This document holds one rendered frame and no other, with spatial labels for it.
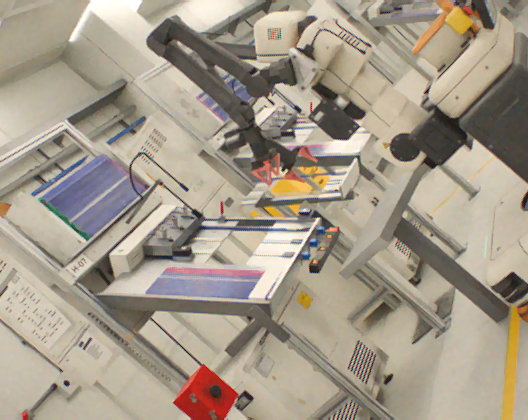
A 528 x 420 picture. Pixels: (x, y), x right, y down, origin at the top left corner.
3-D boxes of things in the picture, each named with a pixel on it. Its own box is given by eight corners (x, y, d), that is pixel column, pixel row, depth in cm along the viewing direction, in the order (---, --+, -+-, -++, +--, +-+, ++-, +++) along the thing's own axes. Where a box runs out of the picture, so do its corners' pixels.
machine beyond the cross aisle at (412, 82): (515, 40, 749) (369, -88, 744) (510, 62, 680) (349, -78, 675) (420, 136, 823) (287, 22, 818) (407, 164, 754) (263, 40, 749)
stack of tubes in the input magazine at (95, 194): (148, 188, 344) (102, 150, 343) (89, 239, 301) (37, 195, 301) (135, 206, 351) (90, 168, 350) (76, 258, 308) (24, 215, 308)
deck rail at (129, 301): (273, 315, 270) (271, 300, 267) (271, 318, 268) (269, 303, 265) (103, 305, 296) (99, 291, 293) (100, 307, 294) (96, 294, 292)
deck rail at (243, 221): (323, 230, 327) (321, 217, 324) (321, 232, 325) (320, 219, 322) (177, 227, 353) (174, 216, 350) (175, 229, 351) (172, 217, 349)
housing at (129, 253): (183, 231, 350) (177, 204, 344) (133, 285, 309) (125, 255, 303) (168, 231, 353) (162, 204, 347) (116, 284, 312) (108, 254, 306)
